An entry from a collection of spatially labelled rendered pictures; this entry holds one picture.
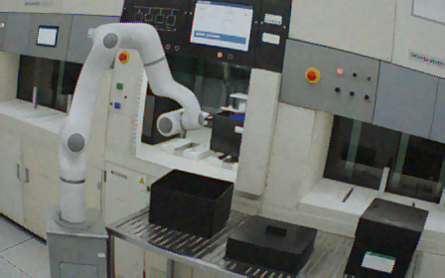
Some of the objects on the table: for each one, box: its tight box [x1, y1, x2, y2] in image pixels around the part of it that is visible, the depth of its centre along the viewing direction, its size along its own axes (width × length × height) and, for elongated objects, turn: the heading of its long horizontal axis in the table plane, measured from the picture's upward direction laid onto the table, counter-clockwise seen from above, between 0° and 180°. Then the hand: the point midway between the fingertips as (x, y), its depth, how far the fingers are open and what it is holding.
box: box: [344, 198, 429, 278], centre depth 189 cm, size 29×29×25 cm
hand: (204, 113), depth 231 cm, fingers open, 4 cm apart
